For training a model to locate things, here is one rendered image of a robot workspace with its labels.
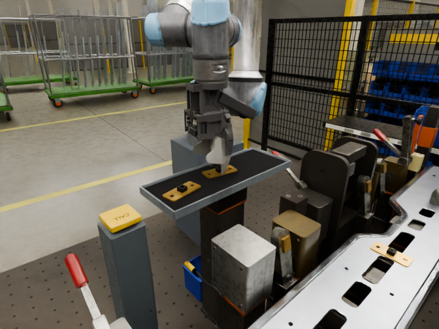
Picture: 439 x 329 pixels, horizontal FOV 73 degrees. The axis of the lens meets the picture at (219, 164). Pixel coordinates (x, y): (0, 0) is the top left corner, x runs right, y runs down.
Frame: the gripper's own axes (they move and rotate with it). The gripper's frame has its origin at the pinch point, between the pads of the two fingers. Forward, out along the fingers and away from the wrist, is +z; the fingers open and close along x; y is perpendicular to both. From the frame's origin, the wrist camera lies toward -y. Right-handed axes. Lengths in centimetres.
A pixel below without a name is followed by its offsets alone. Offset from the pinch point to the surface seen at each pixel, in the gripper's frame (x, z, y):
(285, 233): 21.0, 7.9, -3.0
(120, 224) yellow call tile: 9.5, 2.1, 26.3
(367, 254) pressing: 27.2, 18.0, -24.1
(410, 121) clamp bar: 7, -2, -70
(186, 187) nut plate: 4.8, 1.0, 11.1
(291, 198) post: 11.1, 8.1, -14.1
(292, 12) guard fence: -190, -46, -198
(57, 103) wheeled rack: -649, 110, 8
